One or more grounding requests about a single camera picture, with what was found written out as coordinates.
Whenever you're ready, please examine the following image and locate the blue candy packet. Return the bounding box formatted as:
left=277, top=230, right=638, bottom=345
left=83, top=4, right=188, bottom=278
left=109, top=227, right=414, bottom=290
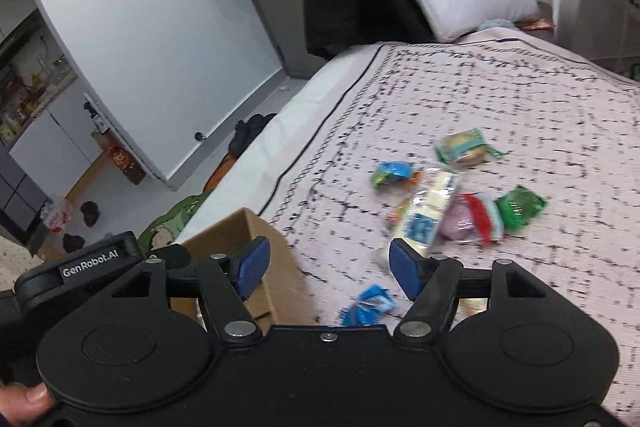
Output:
left=340, top=285, right=396, bottom=327

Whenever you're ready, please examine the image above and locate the pink mochi packet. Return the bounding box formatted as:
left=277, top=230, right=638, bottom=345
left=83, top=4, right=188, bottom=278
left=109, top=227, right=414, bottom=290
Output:
left=439, top=194, right=480, bottom=243

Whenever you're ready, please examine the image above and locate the long white snack pack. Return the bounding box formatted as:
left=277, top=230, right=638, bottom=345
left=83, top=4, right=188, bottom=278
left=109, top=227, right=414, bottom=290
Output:
left=392, top=167, right=463, bottom=257

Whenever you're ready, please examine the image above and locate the red striped snack packet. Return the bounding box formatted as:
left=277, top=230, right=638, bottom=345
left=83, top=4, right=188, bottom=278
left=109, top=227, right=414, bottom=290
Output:
left=461, top=193, right=504, bottom=245

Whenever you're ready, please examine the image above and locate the blue green snack packet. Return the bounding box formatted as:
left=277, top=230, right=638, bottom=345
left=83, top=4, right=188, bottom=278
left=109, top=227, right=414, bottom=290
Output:
left=371, top=161, right=413, bottom=187

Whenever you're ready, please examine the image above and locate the dark green snack packet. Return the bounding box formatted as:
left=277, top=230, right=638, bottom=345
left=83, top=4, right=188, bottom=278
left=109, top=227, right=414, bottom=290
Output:
left=496, top=185, right=547, bottom=232

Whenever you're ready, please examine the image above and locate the person's right hand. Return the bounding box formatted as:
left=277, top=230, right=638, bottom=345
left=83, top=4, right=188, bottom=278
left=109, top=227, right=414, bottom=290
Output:
left=0, top=384, right=54, bottom=426

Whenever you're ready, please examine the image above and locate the brown cardboard box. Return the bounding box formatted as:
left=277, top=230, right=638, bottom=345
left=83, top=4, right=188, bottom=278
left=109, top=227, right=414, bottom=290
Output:
left=181, top=208, right=316, bottom=329

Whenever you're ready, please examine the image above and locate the green cartoon floor mat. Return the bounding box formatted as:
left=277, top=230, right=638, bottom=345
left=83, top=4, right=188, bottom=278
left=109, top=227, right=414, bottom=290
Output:
left=138, top=191, right=210, bottom=254

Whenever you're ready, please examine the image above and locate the green trimmed cake packet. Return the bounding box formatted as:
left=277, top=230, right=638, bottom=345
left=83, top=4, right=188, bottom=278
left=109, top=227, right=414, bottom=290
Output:
left=434, top=128, right=506, bottom=169

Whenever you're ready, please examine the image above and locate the black slipper left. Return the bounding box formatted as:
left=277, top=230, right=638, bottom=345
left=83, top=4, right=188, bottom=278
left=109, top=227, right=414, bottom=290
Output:
left=228, top=120, right=250, bottom=159

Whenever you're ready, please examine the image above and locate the black slipper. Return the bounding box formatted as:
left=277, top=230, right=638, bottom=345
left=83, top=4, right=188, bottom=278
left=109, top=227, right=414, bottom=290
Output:
left=228, top=120, right=250, bottom=159
left=246, top=113, right=277, bottom=143

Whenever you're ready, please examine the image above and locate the white patterned bed blanket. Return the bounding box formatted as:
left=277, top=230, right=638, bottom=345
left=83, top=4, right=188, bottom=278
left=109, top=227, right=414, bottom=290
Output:
left=181, top=29, right=639, bottom=425

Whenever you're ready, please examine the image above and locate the black slipper right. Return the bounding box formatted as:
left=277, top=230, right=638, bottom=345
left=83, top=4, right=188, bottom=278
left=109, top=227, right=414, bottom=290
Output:
left=246, top=113, right=277, bottom=143

